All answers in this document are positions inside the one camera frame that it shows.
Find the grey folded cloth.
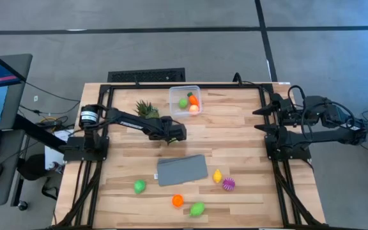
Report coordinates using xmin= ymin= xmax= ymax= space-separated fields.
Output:
xmin=153 ymin=154 xmax=209 ymax=187

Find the white paper sheet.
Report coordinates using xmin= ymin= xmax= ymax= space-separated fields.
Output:
xmin=45 ymin=128 xmax=73 ymax=170

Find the purple spiky toy ball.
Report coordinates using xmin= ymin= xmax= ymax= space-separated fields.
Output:
xmin=222 ymin=178 xmax=236 ymax=192

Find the black floor vent grille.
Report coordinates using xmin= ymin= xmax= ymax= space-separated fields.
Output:
xmin=107 ymin=67 xmax=187 ymax=83

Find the orange toy tangerine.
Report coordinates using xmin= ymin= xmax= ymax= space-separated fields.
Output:
xmin=171 ymin=194 xmax=185 ymax=208

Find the yellow and black cable bundle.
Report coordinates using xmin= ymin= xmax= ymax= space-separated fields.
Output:
xmin=38 ymin=116 xmax=68 ymax=129

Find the black monitor cable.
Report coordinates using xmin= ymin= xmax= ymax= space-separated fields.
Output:
xmin=23 ymin=80 xmax=81 ymax=104

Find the potted succulent plant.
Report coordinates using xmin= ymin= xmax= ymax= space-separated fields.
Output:
xmin=134 ymin=100 xmax=160 ymax=119

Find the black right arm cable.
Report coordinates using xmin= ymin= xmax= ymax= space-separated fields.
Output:
xmin=233 ymin=72 xmax=277 ymax=96

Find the black aluminium table frame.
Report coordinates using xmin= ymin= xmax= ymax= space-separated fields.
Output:
xmin=52 ymin=82 xmax=329 ymax=230

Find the clear plastic tupperware container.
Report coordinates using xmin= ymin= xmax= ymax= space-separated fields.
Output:
xmin=168 ymin=85 xmax=203 ymax=117

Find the grey computer cart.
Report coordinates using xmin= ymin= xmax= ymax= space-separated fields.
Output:
xmin=0 ymin=53 xmax=34 ymax=208

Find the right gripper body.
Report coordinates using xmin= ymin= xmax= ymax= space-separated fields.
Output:
xmin=270 ymin=92 xmax=305 ymax=139

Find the light green toy pepper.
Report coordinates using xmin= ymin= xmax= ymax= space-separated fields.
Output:
xmin=134 ymin=179 xmax=147 ymax=195

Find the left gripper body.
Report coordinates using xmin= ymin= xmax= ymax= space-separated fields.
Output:
xmin=155 ymin=115 xmax=187 ymax=142

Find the yellow toy lemon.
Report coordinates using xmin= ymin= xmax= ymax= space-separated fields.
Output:
xmin=212 ymin=168 xmax=223 ymax=184

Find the orange toy carrot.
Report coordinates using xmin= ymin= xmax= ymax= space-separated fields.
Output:
xmin=187 ymin=91 xmax=200 ymax=107

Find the light green toy cabbage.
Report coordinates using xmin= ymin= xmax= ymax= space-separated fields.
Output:
xmin=189 ymin=201 xmax=206 ymax=218

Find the black round base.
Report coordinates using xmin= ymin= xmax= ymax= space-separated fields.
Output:
xmin=17 ymin=153 xmax=49 ymax=181

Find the black cart support beam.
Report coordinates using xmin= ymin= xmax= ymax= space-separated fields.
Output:
xmin=13 ymin=113 xmax=76 ymax=155

